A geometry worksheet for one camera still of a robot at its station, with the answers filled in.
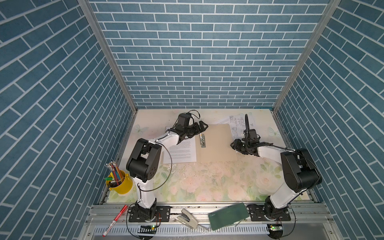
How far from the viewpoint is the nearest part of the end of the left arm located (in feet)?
2.47

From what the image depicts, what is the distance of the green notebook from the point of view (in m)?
0.72

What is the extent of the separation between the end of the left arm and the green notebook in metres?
0.42
